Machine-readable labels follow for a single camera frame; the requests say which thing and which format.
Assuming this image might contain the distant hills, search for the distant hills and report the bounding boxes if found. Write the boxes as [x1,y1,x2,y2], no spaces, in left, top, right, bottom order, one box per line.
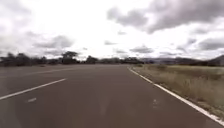
[139,54,224,67]

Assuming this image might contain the grey asphalt road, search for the grey asphalt road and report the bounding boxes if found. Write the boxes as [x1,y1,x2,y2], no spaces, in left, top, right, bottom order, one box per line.
[0,63,224,128]

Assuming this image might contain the dry grass verge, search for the dry grass verge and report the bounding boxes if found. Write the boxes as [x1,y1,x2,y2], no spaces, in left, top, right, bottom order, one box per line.
[133,63,224,120]

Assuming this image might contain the white dashed centre line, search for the white dashed centre line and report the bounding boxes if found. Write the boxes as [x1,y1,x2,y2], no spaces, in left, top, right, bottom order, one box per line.
[0,77,68,101]

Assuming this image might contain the white edge line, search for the white edge line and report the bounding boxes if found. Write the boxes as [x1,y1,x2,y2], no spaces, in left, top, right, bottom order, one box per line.
[127,66,224,126]

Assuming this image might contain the row of trees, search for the row of trees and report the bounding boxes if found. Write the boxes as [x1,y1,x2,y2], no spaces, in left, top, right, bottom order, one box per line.
[0,50,145,67]

